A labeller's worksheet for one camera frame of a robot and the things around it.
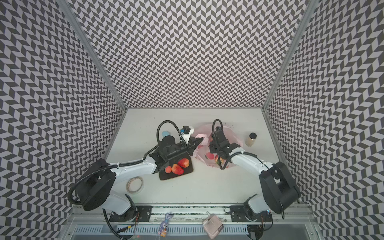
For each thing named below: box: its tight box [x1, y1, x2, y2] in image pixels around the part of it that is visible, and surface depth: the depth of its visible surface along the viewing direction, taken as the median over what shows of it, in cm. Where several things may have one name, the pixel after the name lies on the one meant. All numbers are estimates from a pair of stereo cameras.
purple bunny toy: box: [157, 212, 172, 238], surface depth 69 cm
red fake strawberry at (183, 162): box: [177, 158, 190, 168], surface depth 86 cm
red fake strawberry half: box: [171, 163, 184, 176], surface depth 84 cm
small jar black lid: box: [245, 132, 258, 147], surface depth 93 cm
